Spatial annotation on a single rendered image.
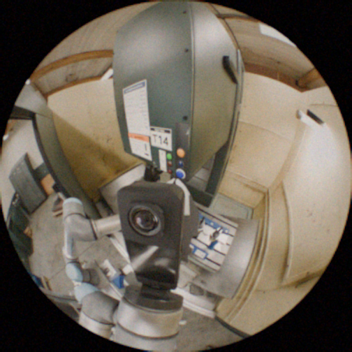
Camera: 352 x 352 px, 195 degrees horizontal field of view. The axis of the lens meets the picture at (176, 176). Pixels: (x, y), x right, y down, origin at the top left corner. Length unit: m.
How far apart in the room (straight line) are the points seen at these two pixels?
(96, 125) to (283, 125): 2.09
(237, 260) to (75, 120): 2.20
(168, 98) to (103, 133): 1.29
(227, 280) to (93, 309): 1.00
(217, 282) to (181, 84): 1.23
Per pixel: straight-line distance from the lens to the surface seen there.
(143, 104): 0.39
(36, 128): 0.73
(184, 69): 0.30
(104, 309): 0.28
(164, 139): 0.34
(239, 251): 1.20
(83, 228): 0.48
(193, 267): 1.10
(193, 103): 0.28
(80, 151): 1.49
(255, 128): 1.27
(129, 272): 1.73
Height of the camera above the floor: 1.82
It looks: 39 degrees down
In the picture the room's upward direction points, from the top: straight up
